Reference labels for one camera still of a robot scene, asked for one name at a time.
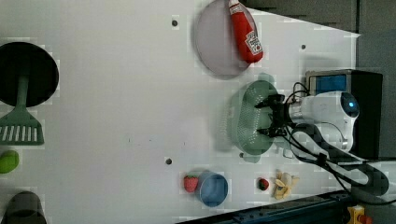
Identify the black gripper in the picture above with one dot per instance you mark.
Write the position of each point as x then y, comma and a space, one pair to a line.
280, 115

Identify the green oval plastic strainer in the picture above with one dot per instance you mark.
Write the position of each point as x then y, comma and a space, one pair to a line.
241, 121

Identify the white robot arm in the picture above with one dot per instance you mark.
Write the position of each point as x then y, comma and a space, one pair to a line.
320, 129

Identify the light green mug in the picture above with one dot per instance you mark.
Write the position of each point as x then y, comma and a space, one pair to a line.
283, 146

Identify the peeled banana toy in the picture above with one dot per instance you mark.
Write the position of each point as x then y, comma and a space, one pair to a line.
284, 185

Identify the small red strawberry toy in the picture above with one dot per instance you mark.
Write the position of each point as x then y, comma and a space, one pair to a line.
263, 184

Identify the red ketchup bottle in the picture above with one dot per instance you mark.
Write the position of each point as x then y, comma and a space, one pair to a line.
247, 41

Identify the grey round plate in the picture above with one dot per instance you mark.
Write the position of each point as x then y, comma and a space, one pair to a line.
215, 42

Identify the blue cup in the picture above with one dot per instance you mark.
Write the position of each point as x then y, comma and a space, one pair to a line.
212, 189

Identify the silver black toaster oven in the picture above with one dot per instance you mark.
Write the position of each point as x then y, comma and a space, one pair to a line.
366, 87

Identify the yellow red emergency button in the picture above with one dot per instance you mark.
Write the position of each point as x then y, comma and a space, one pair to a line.
358, 216

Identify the green slotted spatula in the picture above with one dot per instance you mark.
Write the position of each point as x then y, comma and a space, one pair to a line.
19, 127

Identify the black round pan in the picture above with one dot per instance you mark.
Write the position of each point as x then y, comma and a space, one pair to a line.
43, 73

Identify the dark grey cup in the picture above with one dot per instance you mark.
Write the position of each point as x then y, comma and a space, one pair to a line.
24, 208

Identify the green round fruit toy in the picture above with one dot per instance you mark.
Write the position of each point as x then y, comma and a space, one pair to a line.
9, 160

